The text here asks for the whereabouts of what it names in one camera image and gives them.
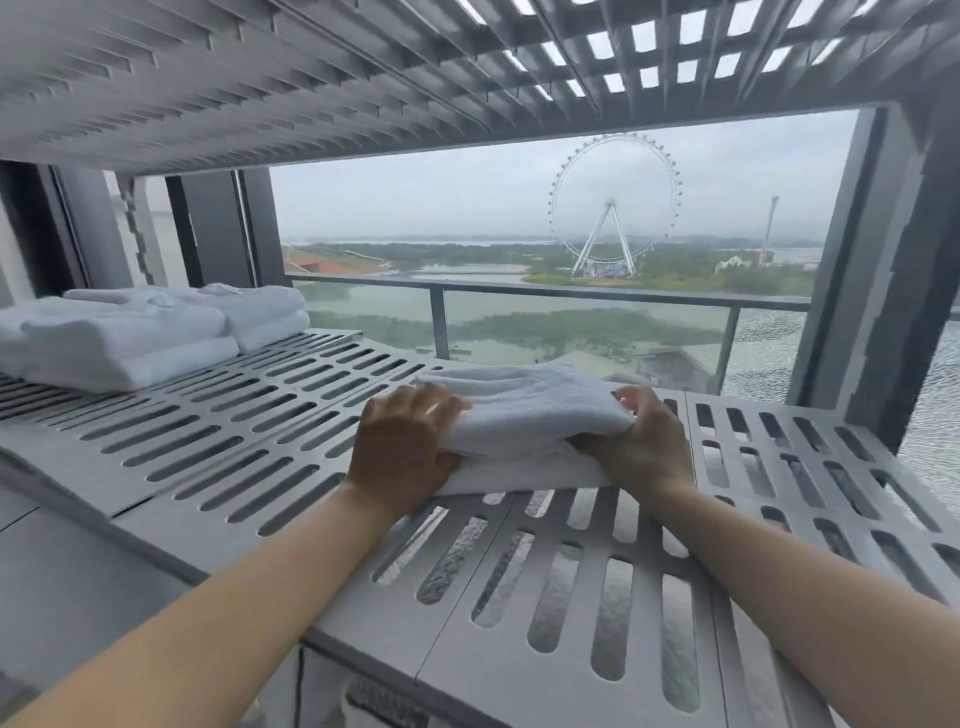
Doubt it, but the person's right hand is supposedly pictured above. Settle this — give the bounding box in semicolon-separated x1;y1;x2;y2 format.
572;385;696;505

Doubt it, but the person's left hand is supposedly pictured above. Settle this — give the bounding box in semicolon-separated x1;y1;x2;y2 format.
345;384;475;520

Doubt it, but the person's right forearm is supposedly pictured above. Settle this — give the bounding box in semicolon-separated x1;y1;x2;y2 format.
641;480;960;728

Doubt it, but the person's left forearm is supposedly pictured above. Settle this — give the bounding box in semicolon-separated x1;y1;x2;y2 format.
0;480;399;728

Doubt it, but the glass balcony railing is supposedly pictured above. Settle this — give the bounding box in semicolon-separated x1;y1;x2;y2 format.
286;273;816;396

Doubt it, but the grey slotted rack shelf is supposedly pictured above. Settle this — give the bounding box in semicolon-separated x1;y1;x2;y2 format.
0;327;960;728

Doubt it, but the large white folded towel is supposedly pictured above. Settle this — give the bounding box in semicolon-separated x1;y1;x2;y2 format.
63;282;311;356
0;297;242;395

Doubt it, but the white ferris wheel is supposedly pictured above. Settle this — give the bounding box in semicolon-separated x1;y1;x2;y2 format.
546;132;684;281

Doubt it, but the tall white tower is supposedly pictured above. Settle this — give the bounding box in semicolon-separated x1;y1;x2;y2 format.
757;195;780;269

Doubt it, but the grey slatted rack shelf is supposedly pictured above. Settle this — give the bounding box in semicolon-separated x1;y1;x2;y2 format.
0;0;960;178

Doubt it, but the dark window frame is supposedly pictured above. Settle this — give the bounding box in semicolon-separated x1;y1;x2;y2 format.
0;160;291;303

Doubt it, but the grey rack post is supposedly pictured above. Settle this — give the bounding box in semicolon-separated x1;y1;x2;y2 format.
786;71;960;453

